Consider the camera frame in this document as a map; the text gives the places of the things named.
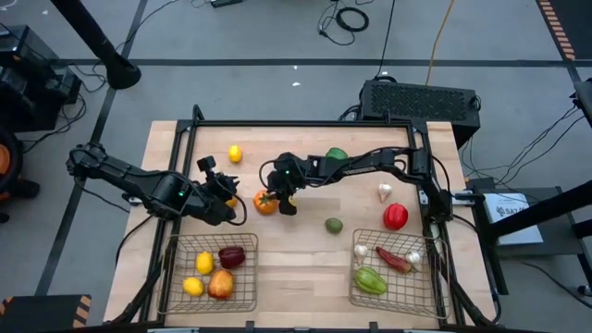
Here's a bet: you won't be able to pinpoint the orange tomato green stem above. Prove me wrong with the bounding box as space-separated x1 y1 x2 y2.
252 189 280 216

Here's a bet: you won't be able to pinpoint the black hanging cable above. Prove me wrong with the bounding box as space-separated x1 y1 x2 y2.
374 0 397 80

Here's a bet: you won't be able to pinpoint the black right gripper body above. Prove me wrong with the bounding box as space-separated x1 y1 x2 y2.
265 151 332 192

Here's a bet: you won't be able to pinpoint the coiled black cable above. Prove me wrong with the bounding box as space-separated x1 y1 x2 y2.
334 6 370 33

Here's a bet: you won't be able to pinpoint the black camera cable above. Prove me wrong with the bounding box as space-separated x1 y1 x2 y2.
257 158 278 189
230 196 249 228

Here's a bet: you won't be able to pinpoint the yellow cable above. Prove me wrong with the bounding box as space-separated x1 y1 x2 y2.
424 0 458 87

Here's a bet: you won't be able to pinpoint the black perforated computer case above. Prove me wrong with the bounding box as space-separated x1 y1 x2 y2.
359 79 482 149

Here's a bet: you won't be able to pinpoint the black orange machine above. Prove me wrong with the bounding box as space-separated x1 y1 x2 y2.
0 125 42 224

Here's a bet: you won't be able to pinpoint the black pole round base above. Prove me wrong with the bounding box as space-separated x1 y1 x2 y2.
48 0 142 92

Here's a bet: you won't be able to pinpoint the bronze wire basket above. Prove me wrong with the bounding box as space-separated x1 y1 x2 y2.
347 228 452 320
154 231 259 315

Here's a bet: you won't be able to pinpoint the green lime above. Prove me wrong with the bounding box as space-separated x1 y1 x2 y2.
324 216 344 236

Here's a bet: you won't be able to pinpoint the black mat striped edge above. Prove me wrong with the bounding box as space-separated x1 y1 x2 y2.
535 0 592 62

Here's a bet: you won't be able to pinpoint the dark red apple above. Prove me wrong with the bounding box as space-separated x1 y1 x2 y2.
217 245 247 270

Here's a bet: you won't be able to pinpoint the black table frame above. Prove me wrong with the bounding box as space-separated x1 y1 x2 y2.
108 104 503 333

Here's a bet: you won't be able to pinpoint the red yellow apple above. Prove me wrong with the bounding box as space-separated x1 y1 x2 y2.
206 269 235 301

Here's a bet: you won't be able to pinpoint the black box hazard stripes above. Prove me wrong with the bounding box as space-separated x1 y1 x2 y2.
0 293 93 333

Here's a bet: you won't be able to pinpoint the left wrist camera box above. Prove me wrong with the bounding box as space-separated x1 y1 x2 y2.
196 154 217 173

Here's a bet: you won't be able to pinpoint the black equipment cart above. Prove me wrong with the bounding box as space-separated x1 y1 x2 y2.
0 23 83 134

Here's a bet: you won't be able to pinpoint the red chili pepper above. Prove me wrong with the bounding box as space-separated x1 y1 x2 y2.
375 245 413 275

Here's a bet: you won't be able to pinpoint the black diagonal frame beam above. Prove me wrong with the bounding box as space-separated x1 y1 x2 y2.
488 179 592 238

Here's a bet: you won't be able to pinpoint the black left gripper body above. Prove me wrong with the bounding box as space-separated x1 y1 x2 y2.
191 177 227 219

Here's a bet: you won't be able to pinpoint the light green ribbed pepper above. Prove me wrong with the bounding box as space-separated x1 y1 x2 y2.
353 265 389 296

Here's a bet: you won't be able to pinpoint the black side table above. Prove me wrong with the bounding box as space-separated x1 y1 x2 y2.
470 184 592 297

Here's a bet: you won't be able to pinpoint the red bell pepper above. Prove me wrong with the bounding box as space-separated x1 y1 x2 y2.
382 202 410 231

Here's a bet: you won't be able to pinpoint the white printed sheet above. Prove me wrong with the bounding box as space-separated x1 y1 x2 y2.
482 191 545 246

